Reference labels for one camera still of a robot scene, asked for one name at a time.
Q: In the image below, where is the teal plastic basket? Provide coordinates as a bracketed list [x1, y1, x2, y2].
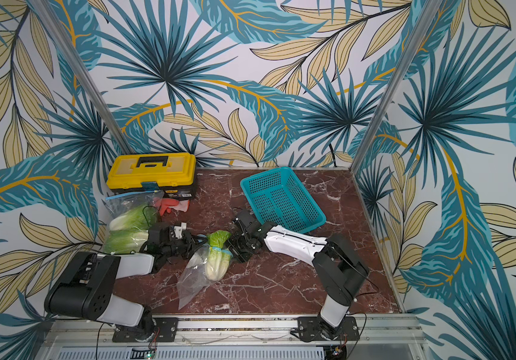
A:
[241, 167, 326, 234]

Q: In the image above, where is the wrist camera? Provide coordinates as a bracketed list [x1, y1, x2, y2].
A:
[234, 210, 262, 236]
[148, 222, 184, 246]

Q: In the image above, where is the yellow black plastic toolbox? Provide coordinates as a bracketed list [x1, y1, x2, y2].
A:
[106, 152, 197, 200]

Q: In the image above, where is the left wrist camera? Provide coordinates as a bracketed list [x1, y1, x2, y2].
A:
[148, 222, 184, 246]

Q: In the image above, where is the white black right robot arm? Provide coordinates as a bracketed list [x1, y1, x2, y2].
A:
[226, 214, 369, 343]

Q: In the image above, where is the aluminium corner post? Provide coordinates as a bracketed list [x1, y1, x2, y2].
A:
[350, 1, 442, 176]
[31, 0, 134, 155]

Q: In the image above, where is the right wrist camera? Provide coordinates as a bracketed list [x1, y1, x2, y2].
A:
[234, 210, 262, 236]

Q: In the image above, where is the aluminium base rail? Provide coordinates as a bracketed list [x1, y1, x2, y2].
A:
[35, 313, 433, 359]

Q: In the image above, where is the left aluminium corner post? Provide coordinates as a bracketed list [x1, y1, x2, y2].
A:
[31, 0, 134, 155]

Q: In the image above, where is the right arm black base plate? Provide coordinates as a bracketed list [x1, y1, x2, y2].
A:
[289, 316, 361, 343]

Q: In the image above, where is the chinese cabbage front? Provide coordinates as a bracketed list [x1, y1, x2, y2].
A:
[109, 204, 157, 231]

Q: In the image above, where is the chinese cabbage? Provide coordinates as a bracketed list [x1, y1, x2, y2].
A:
[102, 229, 148, 254]
[205, 230, 232, 281]
[109, 204, 157, 231]

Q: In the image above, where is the clear zipper bag blue seal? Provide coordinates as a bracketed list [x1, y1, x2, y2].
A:
[101, 191, 160, 255]

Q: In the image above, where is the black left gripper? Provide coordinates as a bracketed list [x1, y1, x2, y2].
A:
[163, 230, 208, 260]

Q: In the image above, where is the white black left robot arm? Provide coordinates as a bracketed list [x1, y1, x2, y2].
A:
[44, 222, 207, 341]

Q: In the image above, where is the right aluminium corner post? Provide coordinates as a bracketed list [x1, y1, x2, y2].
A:
[350, 1, 442, 176]

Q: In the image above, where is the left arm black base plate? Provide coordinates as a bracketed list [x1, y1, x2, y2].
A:
[112, 317, 178, 344]

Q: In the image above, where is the chinese cabbage back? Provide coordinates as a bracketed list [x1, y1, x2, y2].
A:
[205, 230, 232, 281]

